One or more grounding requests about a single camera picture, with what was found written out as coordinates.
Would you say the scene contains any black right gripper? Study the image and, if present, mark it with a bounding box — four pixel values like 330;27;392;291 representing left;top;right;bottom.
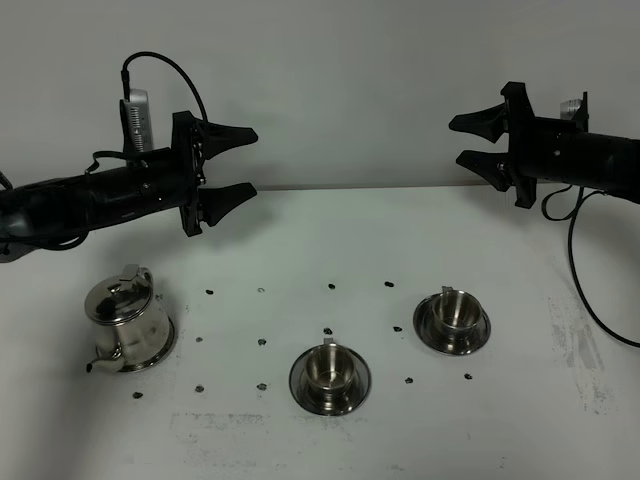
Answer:
448;81;537;208

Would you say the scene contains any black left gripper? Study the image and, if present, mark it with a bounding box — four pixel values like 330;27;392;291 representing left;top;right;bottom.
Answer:
172;111;258;237

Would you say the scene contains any stainless steel teapot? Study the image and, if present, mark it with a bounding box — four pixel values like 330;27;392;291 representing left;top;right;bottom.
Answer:
84;264;169;373

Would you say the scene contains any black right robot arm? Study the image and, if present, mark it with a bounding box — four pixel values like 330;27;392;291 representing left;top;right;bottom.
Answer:
449;81;639;209

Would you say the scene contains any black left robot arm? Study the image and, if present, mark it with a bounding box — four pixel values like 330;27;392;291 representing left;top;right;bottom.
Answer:
1;111;258;263

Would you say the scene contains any far stainless steel teacup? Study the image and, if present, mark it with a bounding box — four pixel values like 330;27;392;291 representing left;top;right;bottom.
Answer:
431;286;482;336

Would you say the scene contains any stainless steel teacup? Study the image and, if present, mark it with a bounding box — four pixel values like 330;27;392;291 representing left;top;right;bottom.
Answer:
431;286;482;336
304;341;355;394

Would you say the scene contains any far stainless steel saucer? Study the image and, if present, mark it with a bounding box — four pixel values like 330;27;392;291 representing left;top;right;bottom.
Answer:
413;291;491;356

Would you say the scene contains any stainless steel saucer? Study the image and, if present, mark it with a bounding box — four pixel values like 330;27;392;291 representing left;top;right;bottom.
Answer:
289;347;372;417
413;291;491;356

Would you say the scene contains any steel teapot tray saucer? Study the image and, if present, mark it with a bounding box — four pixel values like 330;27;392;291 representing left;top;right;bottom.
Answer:
118;315;176;373

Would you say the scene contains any near stainless steel saucer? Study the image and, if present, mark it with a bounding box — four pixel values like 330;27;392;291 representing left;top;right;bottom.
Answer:
289;347;372;417

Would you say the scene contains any near stainless steel teacup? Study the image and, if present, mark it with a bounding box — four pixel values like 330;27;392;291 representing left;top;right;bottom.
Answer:
304;341;355;394

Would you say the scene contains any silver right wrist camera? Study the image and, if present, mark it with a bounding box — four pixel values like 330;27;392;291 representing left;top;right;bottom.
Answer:
560;92;589;124

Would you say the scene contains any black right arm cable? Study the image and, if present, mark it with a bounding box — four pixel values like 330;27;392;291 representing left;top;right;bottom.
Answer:
542;181;640;348

